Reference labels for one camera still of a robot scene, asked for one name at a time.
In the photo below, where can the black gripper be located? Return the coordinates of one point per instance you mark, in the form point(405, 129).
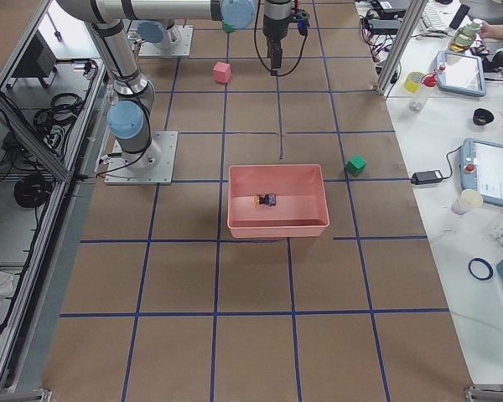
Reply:
point(274, 24)

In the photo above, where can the yellow push button switch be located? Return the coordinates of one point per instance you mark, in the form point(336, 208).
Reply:
point(268, 199)

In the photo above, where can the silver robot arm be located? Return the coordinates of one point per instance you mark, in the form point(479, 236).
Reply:
point(160, 33)
point(129, 119)

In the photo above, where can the person's hand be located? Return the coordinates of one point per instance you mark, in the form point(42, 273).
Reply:
point(487, 31)

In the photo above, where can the green foam cube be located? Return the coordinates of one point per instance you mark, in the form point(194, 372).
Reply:
point(227, 27)
point(355, 165)

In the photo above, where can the pink foam cube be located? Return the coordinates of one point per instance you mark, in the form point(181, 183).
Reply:
point(222, 72)

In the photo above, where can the yellow tape roll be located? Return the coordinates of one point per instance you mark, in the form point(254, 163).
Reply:
point(413, 81)

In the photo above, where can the red cap squeeze bottle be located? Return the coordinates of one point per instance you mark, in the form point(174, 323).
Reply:
point(425, 89)

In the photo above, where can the pink plastic bin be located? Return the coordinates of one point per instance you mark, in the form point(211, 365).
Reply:
point(301, 209)

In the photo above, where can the far teach pendant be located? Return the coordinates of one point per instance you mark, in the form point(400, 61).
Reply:
point(460, 73)

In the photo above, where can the teach pendant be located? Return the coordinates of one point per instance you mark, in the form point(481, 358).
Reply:
point(481, 169)
point(460, 73)

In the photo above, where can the green bottle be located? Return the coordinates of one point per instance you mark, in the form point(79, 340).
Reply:
point(465, 36)

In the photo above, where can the black power adapter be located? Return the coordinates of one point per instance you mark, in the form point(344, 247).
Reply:
point(426, 177)

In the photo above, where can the black round bowl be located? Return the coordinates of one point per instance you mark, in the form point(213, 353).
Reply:
point(482, 117)

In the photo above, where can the white plastic cup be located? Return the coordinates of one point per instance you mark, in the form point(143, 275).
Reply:
point(468, 200)

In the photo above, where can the near teach pendant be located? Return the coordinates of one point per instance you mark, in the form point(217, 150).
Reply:
point(481, 169)

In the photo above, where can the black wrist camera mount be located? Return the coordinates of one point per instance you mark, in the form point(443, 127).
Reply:
point(301, 18)

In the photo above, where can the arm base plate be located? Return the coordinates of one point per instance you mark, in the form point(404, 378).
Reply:
point(148, 50)
point(156, 165)

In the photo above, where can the aluminium frame post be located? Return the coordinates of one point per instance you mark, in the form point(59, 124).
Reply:
point(409, 23)

